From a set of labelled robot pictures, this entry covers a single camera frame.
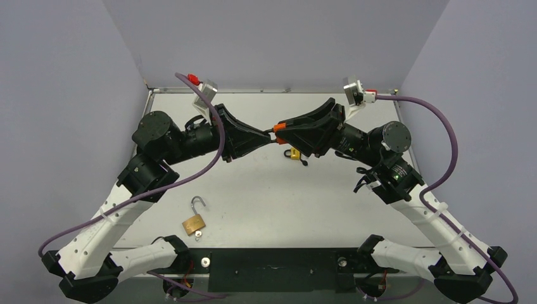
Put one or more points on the large brass padlock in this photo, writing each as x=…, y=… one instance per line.
x=196, y=222

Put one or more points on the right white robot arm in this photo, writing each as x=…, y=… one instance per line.
x=459, y=265

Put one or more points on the yellow padlock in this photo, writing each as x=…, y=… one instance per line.
x=292, y=154

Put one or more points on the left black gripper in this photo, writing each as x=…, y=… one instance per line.
x=242, y=138

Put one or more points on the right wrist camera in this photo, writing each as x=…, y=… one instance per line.
x=358, y=97

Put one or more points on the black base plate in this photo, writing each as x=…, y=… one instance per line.
x=277, y=269

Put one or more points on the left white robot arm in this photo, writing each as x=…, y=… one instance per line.
x=88, y=266

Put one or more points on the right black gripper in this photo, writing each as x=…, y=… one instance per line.
x=332, y=128

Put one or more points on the orange padlock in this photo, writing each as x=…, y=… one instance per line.
x=273, y=133

